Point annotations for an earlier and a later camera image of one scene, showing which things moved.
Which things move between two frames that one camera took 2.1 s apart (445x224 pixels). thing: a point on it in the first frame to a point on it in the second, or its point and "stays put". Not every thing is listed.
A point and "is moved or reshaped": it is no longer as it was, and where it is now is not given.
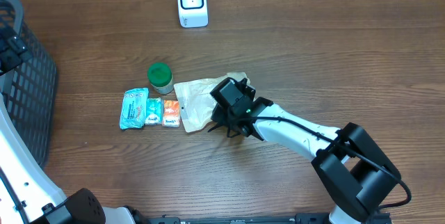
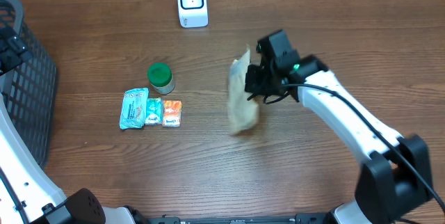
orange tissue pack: (171, 117) stays put
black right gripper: (222, 116) to (254, 88)
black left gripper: (12, 49) stays put
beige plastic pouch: (196, 101) is moved or reshaped
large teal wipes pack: (134, 108) stays put
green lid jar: (160, 76) stays put
